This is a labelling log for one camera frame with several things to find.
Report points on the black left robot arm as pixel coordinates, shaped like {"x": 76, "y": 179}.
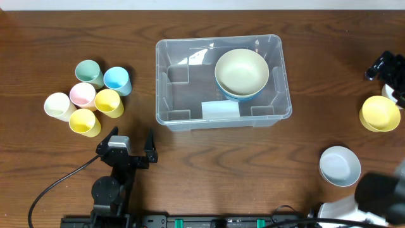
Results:
{"x": 111, "y": 193}

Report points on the beige bowl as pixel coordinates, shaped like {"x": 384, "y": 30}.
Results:
{"x": 241, "y": 73}

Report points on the pink plastic cup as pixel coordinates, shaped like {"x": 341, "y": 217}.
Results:
{"x": 83, "y": 95}

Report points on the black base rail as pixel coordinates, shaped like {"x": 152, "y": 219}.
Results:
{"x": 162, "y": 221}

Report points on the blue plastic cup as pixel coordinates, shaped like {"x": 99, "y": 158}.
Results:
{"x": 118, "y": 79}

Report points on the clear plastic storage bin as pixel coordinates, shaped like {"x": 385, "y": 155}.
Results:
{"x": 188, "y": 97}

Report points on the dark blue bowl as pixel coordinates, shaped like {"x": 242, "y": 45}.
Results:
{"x": 233, "y": 98}

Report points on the white bowl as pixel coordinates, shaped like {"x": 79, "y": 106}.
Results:
{"x": 387, "y": 92}

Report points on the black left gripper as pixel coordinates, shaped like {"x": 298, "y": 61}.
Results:
{"x": 127, "y": 159}

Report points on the green plastic cup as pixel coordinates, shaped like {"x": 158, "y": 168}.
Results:
{"x": 90, "y": 72}

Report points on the yellow bowl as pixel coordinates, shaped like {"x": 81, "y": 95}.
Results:
{"x": 379, "y": 114}

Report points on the yellow plastic cup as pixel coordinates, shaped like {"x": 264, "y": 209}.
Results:
{"x": 84, "y": 122}
{"x": 109, "y": 103}

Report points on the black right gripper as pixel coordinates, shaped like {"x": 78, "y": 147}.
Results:
{"x": 389, "y": 70}

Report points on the light grey bowl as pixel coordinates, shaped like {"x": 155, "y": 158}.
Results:
{"x": 339, "y": 166}

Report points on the cream plastic cup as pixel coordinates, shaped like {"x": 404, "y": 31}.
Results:
{"x": 59, "y": 106}

